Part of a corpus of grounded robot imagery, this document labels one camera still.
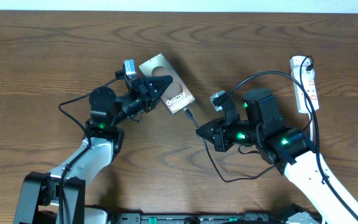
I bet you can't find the black Galaxy smartphone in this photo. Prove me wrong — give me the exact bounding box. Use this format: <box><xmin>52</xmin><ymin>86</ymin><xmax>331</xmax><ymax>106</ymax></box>
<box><xmin>139</xmin><ymin>54</ymin><xmax>195</xmax><ymax>115</ymax></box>

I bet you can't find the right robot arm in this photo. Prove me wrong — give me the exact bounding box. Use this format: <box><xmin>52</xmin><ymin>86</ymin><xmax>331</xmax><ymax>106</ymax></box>
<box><xmin>196</xmin><ymin>88</ymin><xmax>358</xmax><ymax>223</ymax></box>

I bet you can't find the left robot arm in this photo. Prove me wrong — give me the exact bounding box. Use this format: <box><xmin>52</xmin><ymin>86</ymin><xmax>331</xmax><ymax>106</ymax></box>
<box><xmin>14</xmin><ymin>75</ymin><xmax>173</xmax><ymax>223</ymax></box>

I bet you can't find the black USB charging cable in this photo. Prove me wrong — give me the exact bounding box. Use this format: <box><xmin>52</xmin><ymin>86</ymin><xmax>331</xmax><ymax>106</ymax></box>
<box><xmin>183</xmin><ymin>55</ymin><xmax>315</xmax><ymax>184</ymax></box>

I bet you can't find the white power strip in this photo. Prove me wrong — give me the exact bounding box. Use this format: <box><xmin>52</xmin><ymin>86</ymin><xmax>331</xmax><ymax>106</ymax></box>
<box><xmin>290</xmin><ymin>55</ymin><xmax>319</xmax><ymax>114</ymax></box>

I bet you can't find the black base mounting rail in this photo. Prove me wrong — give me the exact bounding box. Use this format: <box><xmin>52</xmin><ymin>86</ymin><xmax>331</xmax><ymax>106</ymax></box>
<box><xmin>85</xmin><ymin>212</ymin><xmax>291</xmax><ymax>224</ymax></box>

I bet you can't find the white power strip cord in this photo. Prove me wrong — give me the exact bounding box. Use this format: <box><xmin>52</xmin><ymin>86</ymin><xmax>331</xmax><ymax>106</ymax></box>
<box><xmin>308</xmin><ymin>112</ymin><xmax>315</xmax><ymax>142</ymax></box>

